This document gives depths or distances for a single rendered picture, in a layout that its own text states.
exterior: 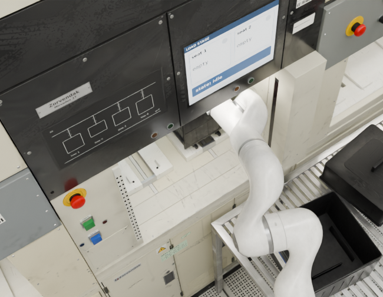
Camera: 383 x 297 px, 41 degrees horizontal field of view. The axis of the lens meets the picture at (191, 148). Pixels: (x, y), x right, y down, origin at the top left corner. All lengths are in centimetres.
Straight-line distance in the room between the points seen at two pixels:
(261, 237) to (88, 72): 58
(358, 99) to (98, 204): 119
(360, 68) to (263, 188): 115
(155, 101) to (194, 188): 70
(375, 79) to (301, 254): 114
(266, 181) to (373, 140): 89
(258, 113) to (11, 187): 73
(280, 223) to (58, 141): 58
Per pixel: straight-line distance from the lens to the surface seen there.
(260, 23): 133
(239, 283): 268
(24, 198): 129
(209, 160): 197
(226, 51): 131
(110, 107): 120
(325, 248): 195
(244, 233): 130
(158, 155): 196
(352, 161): 204
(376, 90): 226
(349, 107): 218
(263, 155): 132
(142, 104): 125
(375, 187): 199
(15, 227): 136
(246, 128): 147
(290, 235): 132
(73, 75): 109
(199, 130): 186
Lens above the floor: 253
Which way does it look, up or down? 56 degrees down
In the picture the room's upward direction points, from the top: 6 degrees counter-clockwise
